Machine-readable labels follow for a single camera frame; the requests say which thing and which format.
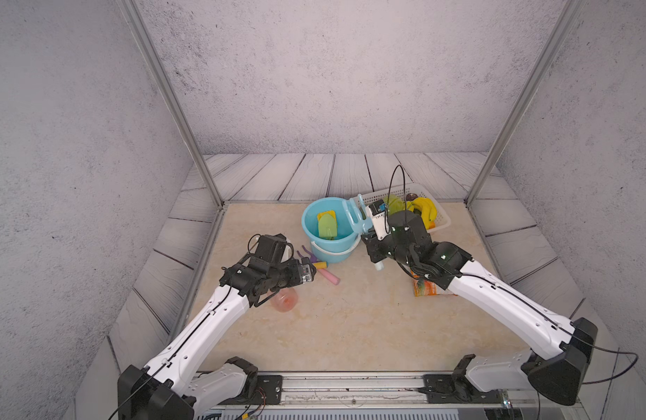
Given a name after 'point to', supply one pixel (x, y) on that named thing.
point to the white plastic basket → (443, 217)
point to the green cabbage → (396, 203)
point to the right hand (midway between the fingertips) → (366, 235)
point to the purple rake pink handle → (310, 256)
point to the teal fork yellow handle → (321, 264)
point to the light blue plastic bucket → (334, 250)
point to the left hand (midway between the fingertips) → (309, 273)
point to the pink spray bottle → (286, 300)
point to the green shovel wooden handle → (327, 226)
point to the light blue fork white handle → (359, 220)
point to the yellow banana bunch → (428, 211)
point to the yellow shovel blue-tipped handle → (328, 212)
